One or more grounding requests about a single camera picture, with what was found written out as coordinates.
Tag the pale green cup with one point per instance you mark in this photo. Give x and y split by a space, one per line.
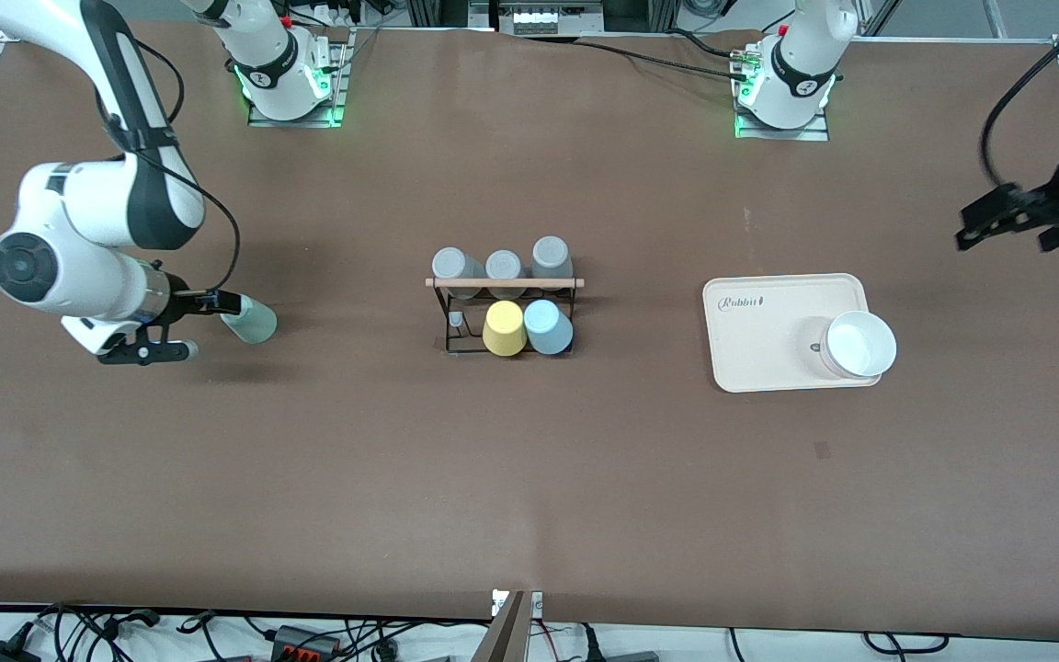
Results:
258 324

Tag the light blue cup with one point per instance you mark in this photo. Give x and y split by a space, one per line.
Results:
548 329

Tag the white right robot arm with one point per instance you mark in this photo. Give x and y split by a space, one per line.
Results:
79 198

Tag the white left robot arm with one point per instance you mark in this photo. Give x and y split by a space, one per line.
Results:
796 64

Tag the white bowl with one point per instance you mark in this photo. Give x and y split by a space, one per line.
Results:
860 345

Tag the grey cup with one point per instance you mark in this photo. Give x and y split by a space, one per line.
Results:
449 264
504 265
551 253

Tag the beige rectangular tray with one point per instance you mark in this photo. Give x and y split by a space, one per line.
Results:
768 349

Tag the yellow cup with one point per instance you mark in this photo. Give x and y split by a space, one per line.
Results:
504 331

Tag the black power adapter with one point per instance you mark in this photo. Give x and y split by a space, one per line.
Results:
1 654

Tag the black box orange connectors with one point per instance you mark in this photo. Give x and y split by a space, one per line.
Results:
295 636

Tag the white power strip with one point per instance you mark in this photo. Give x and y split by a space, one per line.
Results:
539 18

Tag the black plug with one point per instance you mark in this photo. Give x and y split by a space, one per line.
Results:
592 644

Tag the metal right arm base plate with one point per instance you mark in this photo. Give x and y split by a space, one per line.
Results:
300 121

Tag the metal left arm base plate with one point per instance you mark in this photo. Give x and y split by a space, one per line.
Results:
782 134

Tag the dark aluminium frame post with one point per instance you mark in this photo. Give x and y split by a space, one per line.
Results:
438 11
640 11

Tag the white mounting bracket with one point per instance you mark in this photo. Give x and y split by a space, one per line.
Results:
537 604

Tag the grey wedge post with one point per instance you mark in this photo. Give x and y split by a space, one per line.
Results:
504 639

